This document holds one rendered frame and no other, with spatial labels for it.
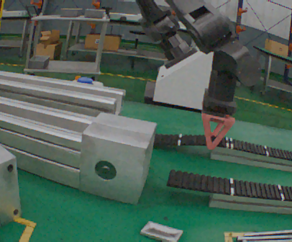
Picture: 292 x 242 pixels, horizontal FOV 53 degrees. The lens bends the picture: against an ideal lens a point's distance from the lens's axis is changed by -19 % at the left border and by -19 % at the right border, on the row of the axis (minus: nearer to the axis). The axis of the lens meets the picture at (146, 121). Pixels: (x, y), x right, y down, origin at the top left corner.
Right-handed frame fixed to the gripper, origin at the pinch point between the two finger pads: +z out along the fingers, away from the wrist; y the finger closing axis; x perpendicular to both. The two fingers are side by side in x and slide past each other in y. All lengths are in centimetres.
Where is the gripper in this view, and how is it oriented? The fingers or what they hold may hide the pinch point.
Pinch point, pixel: (211, 140)
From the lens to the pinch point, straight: 70.3
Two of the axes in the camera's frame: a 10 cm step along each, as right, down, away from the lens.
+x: 9.7, 2.0, -1.0
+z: -1.5, 9.3, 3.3
